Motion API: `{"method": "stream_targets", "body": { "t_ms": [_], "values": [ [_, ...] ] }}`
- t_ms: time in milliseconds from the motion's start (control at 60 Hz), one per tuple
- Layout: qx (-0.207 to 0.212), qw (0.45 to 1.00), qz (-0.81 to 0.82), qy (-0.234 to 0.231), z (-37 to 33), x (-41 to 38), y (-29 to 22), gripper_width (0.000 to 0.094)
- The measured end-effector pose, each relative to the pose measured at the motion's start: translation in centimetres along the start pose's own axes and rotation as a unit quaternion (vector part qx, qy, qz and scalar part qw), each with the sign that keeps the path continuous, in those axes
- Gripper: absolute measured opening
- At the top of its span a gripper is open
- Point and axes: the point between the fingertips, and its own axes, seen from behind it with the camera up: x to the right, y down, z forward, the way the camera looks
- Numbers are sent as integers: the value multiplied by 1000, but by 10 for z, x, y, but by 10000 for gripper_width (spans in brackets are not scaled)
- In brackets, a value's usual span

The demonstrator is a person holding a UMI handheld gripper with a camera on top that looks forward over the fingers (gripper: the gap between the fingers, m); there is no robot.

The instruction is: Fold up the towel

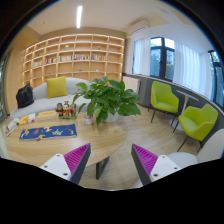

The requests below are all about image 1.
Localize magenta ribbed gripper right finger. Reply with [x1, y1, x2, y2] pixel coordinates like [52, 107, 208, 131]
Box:
[131, 144, 180, 186]

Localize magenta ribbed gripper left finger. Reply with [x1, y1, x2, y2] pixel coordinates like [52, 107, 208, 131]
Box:
[41, 144, 91, 184]

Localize blue patterned towel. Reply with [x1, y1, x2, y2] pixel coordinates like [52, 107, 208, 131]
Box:
[19, 124, 77, 141]

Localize small round side table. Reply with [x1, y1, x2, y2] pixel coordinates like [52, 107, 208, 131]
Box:
[170, 90, 197, 131]

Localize small glass cup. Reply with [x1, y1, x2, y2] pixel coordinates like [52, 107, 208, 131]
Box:
[84, 114, 93, 125]

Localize colourful figurine toys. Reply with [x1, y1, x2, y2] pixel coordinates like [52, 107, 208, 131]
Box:
[55, 101, 77, 119]

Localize white chair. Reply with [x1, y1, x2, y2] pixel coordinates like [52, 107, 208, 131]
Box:
[133, 129, 224, 188]

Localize lime green chair right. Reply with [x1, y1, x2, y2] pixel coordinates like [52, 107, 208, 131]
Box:
[174, 104, 218, 150]

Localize lime green chair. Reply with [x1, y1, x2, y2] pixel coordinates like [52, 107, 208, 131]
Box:
[174, 104, 218, 150]
[150, 81, 179, 119]

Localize yellow red book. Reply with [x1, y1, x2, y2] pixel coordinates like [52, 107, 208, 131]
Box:
[20, 113, 36, 125]

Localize lime green chair left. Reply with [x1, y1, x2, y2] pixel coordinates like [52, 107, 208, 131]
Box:
[150, 81, 179, 119]

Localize grey sofa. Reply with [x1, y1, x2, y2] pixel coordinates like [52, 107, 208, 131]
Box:
[10, 77, 88, 119]

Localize white book at edge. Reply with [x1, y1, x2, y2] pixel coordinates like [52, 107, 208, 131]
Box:
[5, 118, 20, 136]

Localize green leafy potted plant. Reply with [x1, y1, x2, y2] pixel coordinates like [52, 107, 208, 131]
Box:
[73, 76, 141, 125]

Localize yellow cushion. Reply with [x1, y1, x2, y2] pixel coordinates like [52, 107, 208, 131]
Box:
[46, 76, 67, 98]

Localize black bag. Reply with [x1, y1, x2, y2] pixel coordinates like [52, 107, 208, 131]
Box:
[16, 83, 34, 108]

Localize white radiator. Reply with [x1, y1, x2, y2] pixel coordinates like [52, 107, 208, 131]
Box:
[123, 76, 140, 92]

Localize white curtain right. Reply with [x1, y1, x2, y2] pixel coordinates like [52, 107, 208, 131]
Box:
[173, 43, 212, 99]

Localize white curtain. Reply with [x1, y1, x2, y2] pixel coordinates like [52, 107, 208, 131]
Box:
[173, 43, 212, 99]
[132, 38, 151, 76]

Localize white curtain left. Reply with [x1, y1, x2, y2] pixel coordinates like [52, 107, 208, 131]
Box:
[132, 38, 151, 76]

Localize white air conditioner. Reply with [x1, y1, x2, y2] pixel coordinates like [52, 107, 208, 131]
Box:
[129, 20, 149, 35]

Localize ceiling light strip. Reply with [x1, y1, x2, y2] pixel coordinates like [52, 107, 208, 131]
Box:
[76, 6, 83, 29]

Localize wooden wall bookshelf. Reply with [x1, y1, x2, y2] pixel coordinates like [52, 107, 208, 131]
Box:
[22, 34, 125, 88]

